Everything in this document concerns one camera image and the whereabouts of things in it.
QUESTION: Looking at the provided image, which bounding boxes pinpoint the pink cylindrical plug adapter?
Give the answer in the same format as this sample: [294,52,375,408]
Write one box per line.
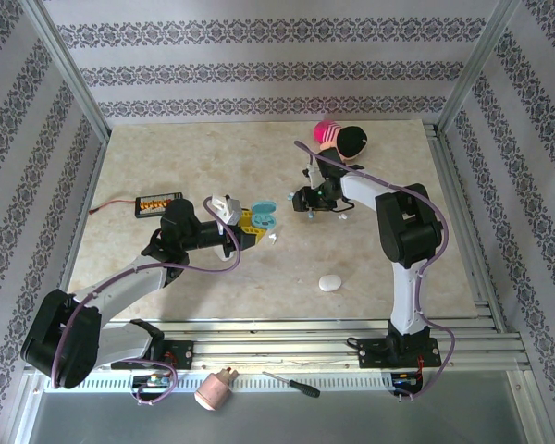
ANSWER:
[193,366,240,412]

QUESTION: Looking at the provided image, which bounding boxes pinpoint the aluminium frame post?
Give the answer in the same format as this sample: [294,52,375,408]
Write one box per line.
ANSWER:
[437,0,522,135]
[20,0,111,142]

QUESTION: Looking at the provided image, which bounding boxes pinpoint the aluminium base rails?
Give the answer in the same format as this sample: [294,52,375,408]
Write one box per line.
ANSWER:
[110,317,528,371]

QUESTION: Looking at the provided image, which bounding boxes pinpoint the doll with pink striped hat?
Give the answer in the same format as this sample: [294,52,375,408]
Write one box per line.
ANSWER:
[313,118,370,164]

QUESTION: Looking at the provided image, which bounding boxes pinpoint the teal earbud charging case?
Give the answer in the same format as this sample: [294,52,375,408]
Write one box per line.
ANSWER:
[250,199,278,230]

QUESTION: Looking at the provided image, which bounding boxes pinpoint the aluminium side rails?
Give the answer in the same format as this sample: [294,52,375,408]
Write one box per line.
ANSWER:
[424,122,508,332]

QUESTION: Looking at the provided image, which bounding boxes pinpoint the slotted metal cable duct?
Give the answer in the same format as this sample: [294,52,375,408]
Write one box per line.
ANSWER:
[80,372,394,394]

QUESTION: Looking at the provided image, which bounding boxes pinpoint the black charger board orange connectors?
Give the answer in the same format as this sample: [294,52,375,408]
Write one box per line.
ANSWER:
[134,191,184,218]

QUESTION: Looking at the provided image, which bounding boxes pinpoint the red wire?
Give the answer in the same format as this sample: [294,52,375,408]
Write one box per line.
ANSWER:
[88,199,138,216]

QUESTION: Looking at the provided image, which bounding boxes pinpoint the white earbud charging case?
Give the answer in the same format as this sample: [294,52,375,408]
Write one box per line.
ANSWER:
[317,274,343,294]

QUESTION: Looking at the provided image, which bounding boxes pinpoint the grey metal tray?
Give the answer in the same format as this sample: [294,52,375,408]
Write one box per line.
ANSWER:
[25,369,537,444]

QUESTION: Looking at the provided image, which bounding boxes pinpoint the black handled screwdriver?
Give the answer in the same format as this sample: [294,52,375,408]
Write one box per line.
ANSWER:
[262,370,321,399]

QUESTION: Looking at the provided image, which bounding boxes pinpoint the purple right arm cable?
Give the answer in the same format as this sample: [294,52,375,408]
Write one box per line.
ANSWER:
[294,140,455,403]

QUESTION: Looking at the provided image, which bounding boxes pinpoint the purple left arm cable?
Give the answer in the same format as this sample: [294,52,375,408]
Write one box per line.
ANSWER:
[50,196,241,408]

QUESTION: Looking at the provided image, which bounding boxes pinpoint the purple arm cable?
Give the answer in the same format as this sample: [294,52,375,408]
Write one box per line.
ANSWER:
[50,196,241,408]
[294,140,455,403]

